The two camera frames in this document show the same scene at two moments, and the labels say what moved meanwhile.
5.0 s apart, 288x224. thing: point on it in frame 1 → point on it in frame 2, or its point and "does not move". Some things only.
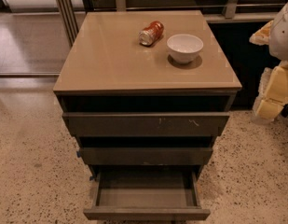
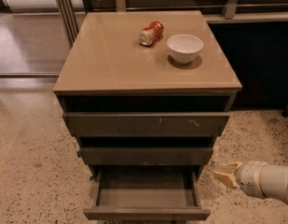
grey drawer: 146,193 does not move
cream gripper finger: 261,37 → 248,175
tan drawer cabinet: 145,92 does not move
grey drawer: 144,124 does not move
